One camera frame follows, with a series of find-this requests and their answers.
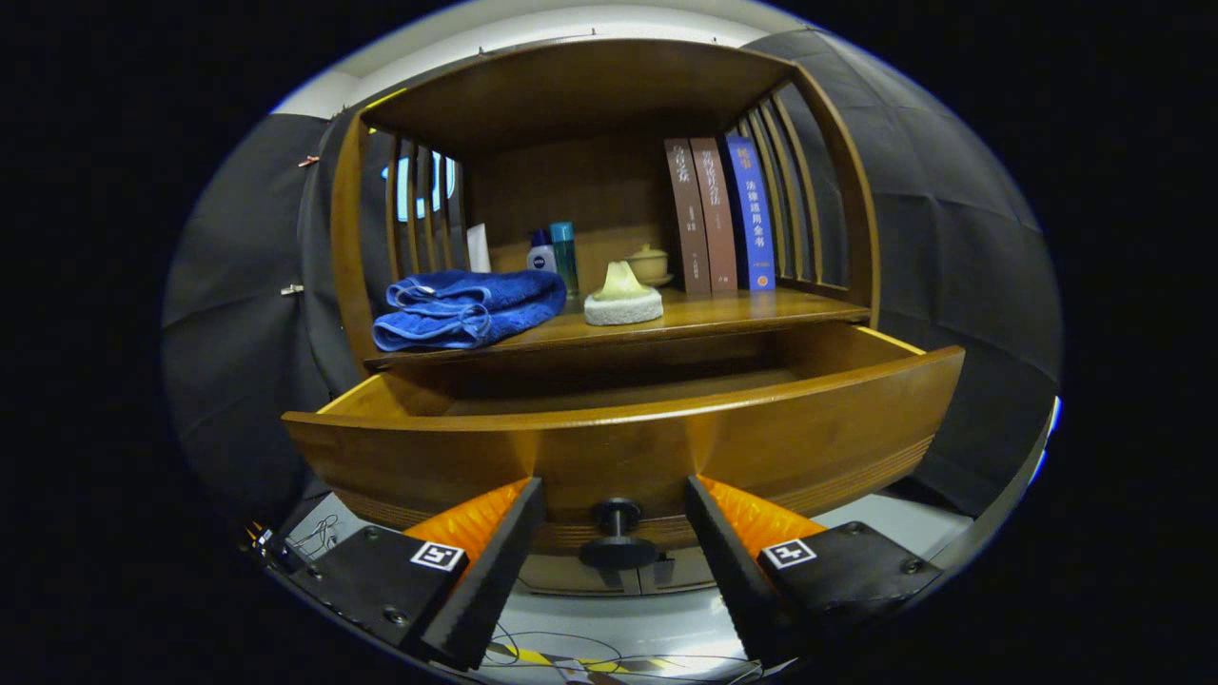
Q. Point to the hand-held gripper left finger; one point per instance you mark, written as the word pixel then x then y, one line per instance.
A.
pixel 495 571

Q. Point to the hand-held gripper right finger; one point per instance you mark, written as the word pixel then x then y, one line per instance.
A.
pixel 733 571

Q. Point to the wooden drawer with black knob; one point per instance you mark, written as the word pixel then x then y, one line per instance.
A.
pixel 618 447

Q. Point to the wooden cabinet door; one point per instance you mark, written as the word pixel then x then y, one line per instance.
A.
pixel 571 576
pixel 680 571

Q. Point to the wooden countertop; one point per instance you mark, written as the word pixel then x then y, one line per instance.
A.
pixel 723 314

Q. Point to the wooden cabinet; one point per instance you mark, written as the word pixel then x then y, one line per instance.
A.
pixel 571 95

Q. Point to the blue folded towel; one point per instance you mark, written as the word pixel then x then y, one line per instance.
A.
pixel 466 309

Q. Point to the beige lidded teacup with saucer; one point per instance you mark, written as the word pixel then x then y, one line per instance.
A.
pixel 653 264

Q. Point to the white bottle with blue cap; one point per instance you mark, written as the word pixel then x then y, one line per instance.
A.
pixel 541 257

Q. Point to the white tube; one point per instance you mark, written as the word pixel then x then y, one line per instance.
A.
pixel 479 252

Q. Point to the teal bottle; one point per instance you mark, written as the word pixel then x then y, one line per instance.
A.
pixel 565 257

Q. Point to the black backdrop cloth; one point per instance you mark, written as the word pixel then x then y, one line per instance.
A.
pixel 238 333

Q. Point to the reddish brown book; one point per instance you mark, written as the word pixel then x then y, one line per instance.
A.
pixel 716 219

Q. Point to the dark brown book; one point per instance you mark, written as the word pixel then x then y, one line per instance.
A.
pixel 687 219

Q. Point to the blue book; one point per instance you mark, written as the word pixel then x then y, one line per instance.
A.
pixel 752 214

